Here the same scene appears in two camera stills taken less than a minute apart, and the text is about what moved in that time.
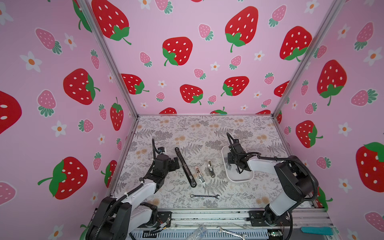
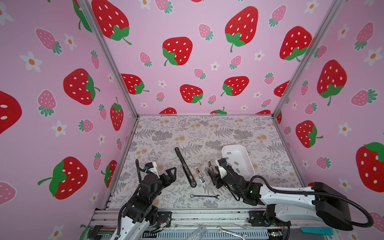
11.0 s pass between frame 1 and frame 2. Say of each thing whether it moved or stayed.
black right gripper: moved
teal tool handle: stayed
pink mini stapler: stayed
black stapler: stayed
